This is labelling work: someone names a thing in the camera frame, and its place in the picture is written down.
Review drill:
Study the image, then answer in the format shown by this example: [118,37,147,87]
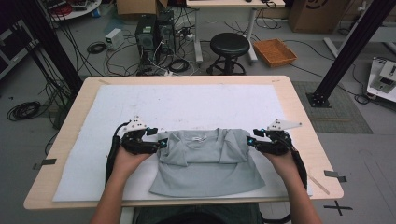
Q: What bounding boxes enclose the black round stool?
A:
[205,32,251,77]

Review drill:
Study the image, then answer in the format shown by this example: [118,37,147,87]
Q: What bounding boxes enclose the grey printed T-shirt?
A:
[148,127,266,199]

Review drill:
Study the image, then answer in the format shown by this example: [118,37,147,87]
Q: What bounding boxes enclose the black tape cross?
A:
[322,200,354,217]

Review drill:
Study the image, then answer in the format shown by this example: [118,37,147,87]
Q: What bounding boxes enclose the black metal stand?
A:
[12,0,83,94]
[306,0,396,108]

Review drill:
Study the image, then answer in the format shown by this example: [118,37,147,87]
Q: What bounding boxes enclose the white power supply box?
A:
[104,27,125,51]

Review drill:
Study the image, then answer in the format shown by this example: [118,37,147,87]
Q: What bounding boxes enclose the white flat device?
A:
[366,56,396,104]

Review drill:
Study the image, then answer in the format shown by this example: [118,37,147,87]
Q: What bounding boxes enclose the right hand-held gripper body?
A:
[255,119,303,157]

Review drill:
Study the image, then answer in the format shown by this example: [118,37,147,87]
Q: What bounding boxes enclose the black computer tower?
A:
[134,14,158,68]
[156,9,177,57]

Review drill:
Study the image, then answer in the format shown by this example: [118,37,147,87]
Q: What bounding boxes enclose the white foam mat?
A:
[51,83,313,203]

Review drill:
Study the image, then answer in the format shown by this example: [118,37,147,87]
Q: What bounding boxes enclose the white desk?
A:
[185,0,287,63]

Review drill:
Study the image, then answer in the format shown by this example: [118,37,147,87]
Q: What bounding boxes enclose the cardboard box with dark print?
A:
[288,0,354,35]

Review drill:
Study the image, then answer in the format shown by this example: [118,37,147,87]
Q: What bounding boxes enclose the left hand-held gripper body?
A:
[120,115,161,156]

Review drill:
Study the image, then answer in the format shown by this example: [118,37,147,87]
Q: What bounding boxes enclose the coiled black cable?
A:
[6,101,43,122]
[86,41,107,55]
[167,58,191,74]

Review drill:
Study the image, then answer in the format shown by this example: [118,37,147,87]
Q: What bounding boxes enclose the grey floor mat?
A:
[292,80,374,134]

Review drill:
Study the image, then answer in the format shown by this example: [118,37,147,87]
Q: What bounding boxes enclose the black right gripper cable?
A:
[288,141,310,191]

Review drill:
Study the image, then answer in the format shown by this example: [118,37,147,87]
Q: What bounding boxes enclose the brown wicker basket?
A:
[252,37,298,69]

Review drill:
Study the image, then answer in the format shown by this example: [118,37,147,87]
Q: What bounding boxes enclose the round white table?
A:
[40,0,103,22]

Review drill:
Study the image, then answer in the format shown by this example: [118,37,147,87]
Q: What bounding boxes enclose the grey tape piece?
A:
[32,158,58,171]
[323,170,347,184]

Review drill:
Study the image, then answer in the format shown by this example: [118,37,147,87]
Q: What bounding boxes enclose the plain cardboard box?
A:
[116,0,169,21]

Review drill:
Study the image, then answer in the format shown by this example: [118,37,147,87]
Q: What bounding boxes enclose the thin wooden strip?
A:
[311,176,331,196]

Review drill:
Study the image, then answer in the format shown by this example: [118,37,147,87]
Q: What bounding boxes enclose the grey metal rack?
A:
[0,18,35,80]

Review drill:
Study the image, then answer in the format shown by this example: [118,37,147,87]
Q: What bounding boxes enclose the person's dark trousers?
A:
[134,203,264,224]

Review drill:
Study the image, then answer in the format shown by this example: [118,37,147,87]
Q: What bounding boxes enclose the person's right hand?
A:
[261,150,300,185]

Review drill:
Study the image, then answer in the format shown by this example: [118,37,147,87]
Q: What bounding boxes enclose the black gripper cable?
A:
[105,122,130,185]
[288,141,310,191]

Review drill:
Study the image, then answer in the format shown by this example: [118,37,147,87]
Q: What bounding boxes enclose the person's left hand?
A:
[111,146,153,185]

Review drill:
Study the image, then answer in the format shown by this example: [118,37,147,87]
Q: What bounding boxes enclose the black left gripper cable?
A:
[105,122,130,185]

